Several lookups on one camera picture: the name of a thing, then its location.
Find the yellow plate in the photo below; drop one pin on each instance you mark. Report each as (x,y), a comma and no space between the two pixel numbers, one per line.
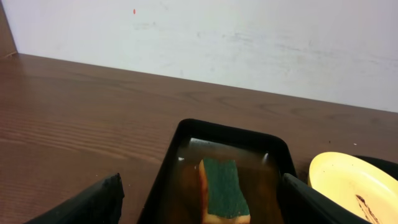
(356,185)

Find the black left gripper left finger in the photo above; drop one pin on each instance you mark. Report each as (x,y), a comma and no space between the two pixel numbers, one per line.
(100,203)

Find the yellow green scrub sponge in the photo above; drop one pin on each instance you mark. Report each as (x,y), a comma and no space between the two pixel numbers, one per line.
(222,200)

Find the black rectangular water tray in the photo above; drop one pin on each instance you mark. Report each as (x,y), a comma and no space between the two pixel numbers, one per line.
(261,161)

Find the black round tray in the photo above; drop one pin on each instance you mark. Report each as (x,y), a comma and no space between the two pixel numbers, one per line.
(388,167)

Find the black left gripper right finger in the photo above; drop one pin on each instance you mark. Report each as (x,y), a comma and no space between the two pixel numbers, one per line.
(301,204)

